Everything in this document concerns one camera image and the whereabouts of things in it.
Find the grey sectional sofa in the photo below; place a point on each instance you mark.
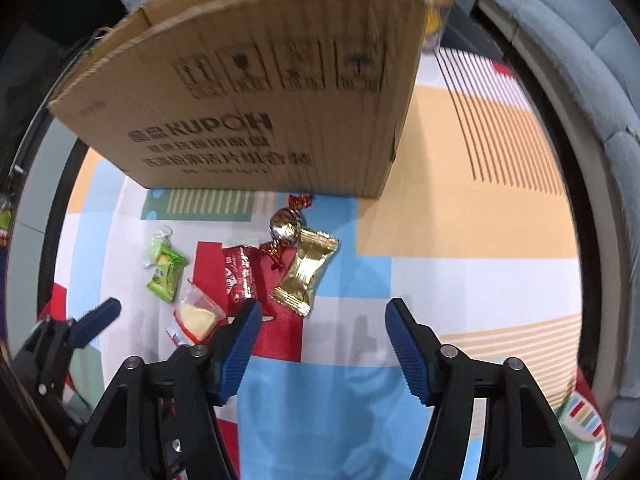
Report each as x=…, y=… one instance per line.
x=579, y=63

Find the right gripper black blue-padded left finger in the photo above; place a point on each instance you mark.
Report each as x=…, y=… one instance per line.
x=157, y=420

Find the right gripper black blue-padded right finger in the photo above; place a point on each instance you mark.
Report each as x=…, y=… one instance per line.
x=522, y=437

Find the green small snack packet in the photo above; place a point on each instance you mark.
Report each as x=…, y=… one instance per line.
x=167, y=263

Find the gold red candy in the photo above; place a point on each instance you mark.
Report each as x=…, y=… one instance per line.
x=284, y=228

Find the gold foil snack packet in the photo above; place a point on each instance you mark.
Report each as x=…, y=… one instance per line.
x=297, y=288

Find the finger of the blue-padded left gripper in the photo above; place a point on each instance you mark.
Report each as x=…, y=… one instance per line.
x=83, y=331

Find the gold lidded cookie tin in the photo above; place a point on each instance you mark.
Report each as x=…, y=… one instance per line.
x=435, y=23

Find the colourful patchwork table cloth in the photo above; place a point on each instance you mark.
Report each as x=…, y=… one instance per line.
x=473, y=231

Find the red snack packet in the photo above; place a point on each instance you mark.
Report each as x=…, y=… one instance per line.
x=244, y=279

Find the clear yellow cake packet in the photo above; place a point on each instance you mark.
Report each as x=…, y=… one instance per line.
x=195, y=318

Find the brown cardboard box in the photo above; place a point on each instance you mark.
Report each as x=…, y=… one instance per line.
x=264, y=95

